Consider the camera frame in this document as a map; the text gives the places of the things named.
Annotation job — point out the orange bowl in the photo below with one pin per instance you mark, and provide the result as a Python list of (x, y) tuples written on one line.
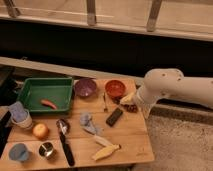
[(115, 88)]

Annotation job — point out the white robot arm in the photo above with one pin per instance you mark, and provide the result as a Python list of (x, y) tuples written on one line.
[(170, 83)]

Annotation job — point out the blue cup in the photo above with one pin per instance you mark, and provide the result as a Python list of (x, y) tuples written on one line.
[(19, 152)]

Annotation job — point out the metal fork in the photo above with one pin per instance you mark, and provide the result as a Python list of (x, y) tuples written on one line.
[(105, 105)]

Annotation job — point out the green plastic tray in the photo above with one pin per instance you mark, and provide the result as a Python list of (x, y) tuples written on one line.
[(56, 90)]

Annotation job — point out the blue cloth in cup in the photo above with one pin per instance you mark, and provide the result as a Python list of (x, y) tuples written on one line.
[(17, 111)]

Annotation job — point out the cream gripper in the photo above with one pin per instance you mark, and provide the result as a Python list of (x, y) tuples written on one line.
[(127, 103)]

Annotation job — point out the purple bowl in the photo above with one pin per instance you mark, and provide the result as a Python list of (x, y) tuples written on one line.
[(85, 87)]

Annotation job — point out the orange apple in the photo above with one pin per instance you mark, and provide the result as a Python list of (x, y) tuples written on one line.
[(40, 131)]

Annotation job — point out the small metal cup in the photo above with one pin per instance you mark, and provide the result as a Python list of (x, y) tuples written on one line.
[(46, 150)]

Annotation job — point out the crumpled blue cloth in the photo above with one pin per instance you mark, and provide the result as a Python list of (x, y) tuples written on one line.
[(88, 125)]

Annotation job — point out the wooden board table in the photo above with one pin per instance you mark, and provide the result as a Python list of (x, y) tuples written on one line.
[(92, 141)]

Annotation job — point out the black rectangular block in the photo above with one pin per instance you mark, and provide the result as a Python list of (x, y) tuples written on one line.
[(112, 119)]

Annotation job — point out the cream plastic knife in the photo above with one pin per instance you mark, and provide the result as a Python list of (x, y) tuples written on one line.
[(102, 140)]

